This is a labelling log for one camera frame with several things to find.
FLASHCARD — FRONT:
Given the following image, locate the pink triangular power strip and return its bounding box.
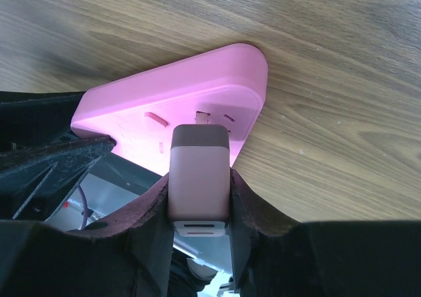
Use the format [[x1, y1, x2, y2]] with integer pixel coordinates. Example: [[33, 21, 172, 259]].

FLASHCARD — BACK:
[[70, 43, 268, 175]]

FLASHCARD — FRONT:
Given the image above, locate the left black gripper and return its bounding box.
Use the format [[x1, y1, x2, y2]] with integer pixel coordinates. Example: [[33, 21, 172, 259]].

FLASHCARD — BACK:
[[1, 91, 116, 221]]

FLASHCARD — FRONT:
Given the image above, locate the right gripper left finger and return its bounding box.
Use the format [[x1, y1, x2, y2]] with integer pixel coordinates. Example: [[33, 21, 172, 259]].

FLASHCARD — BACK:
[[1, 177, 174, 296]]

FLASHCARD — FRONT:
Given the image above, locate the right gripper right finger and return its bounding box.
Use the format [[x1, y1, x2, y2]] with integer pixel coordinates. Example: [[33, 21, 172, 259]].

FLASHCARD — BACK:
[[229, 171, 420, 296]]

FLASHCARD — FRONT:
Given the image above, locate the small pink square adapter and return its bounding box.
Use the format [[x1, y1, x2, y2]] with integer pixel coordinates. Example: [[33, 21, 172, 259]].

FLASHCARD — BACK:
[[168, 112, 230, 237]]

